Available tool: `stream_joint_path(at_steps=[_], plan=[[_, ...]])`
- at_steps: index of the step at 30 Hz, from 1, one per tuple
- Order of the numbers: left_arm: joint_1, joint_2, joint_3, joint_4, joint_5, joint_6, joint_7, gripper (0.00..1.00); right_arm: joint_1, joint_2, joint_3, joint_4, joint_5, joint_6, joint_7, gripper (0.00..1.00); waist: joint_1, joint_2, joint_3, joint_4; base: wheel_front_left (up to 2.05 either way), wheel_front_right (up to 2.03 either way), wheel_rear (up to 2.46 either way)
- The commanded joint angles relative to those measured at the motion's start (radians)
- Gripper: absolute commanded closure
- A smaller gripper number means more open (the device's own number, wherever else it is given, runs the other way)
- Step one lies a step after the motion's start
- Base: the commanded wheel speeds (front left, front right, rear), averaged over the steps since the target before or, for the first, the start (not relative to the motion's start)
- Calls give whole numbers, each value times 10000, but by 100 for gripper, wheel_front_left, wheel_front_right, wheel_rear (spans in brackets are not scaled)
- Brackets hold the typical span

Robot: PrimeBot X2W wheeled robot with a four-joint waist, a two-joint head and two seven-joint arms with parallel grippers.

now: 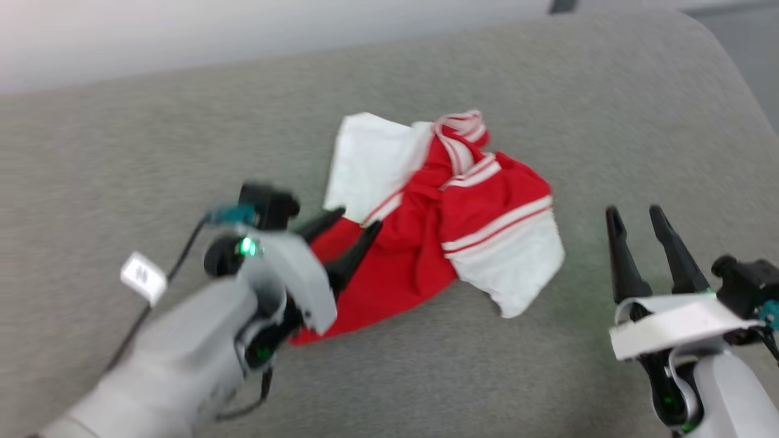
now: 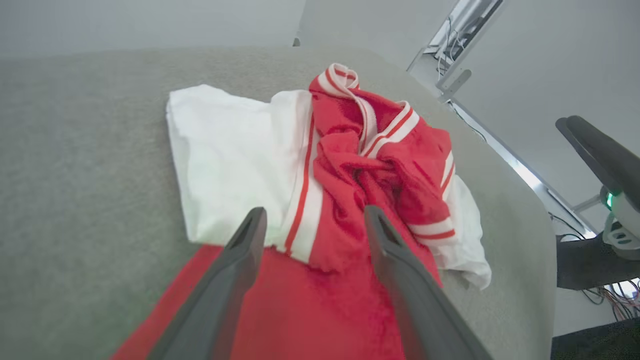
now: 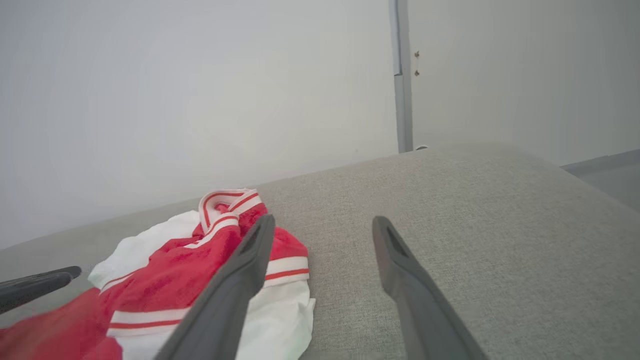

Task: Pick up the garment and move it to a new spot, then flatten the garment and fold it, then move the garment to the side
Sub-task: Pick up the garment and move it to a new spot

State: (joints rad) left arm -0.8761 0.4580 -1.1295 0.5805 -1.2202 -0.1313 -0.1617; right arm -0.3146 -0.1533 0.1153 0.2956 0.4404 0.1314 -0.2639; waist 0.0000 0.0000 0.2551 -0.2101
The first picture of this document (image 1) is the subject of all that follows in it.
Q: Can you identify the white cable label tag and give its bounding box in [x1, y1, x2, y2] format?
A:
[120, 251, 168, 307]

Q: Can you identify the red and white sports jersey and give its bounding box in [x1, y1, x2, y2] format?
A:
[287, 109, 567, 346]

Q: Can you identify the teal left camera cable connector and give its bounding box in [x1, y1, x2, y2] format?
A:
[206, 204, 257, 227]

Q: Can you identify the thin black left camera cable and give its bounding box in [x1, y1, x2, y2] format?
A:
[105, 216, 211, 373]

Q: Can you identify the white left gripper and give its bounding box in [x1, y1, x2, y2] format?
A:
[204, 207, 384, 367]

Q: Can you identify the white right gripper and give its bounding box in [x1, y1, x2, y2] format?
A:
[606, 204, 763, 434]

